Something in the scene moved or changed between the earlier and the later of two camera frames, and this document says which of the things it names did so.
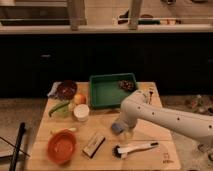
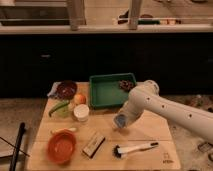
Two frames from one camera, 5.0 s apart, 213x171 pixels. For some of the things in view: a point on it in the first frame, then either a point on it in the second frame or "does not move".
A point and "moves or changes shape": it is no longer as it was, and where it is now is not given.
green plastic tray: (104, 91) does not move
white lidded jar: (81, 112) does not move
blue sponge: (117, 128) moves or changes shape
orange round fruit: (80, 99) does not move
